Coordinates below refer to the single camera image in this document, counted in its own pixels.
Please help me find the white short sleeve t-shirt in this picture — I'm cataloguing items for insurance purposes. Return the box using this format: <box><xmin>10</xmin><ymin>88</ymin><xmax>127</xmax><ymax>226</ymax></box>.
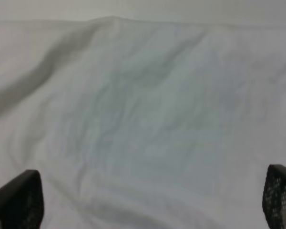
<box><xmin>0</xmin><ymin>17</ymin><xmax>286</xmax><ymax>229</ymax></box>

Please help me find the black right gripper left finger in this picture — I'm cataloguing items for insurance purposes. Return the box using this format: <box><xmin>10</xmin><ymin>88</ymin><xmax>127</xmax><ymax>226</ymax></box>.
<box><xmin>0</xmin><ymin>170</ymin><xmax>43</xmax><ymax>229</ymax></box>

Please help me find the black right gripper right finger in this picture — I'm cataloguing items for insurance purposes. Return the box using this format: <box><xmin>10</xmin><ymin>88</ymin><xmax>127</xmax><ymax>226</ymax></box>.
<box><xmin>262</xmin><ymin>164</ymin><xmax>286</xmax><ymax>229</ymax></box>

